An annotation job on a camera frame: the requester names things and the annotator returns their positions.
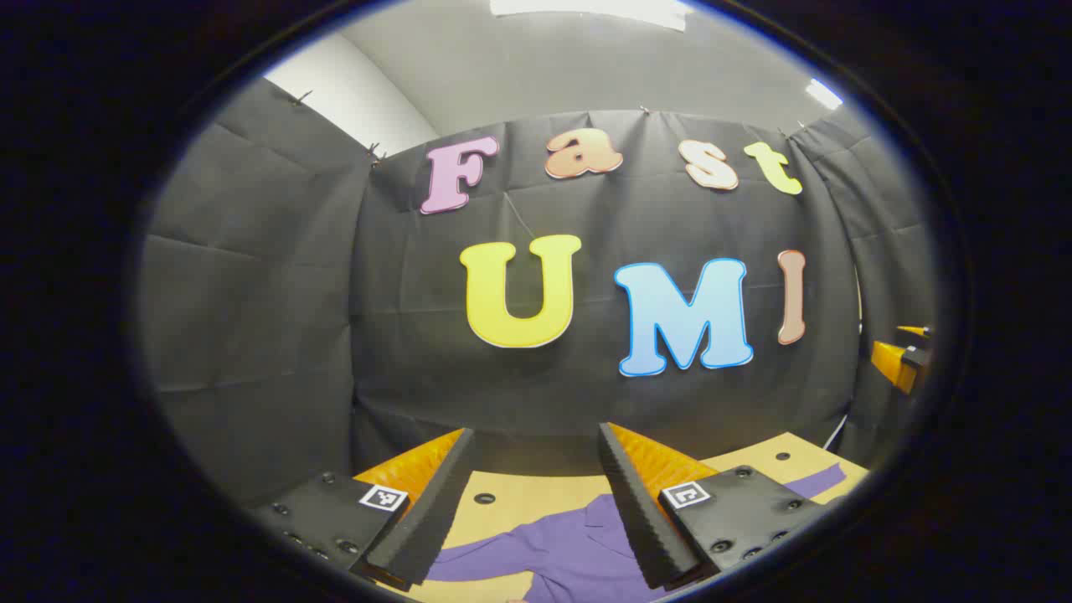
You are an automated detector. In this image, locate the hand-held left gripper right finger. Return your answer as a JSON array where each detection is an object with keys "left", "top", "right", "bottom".
[{"left": 596, "top": 422, "right": 843, "bottom": 591}]

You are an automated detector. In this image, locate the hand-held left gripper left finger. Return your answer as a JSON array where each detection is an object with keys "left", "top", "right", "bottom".
[{"left": 250, "top": 427, "right": 477, "bottom": 594}]

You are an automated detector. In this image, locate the purple button shirt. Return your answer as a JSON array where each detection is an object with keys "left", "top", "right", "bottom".
[{"left": 425, "top": 463, "right": 847, "bottom": 603}]

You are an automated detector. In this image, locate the large ceiling light panel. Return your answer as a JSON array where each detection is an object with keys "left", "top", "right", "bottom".
[{"left": 490, "top": 0, "right": 696, "bottom": 33}]

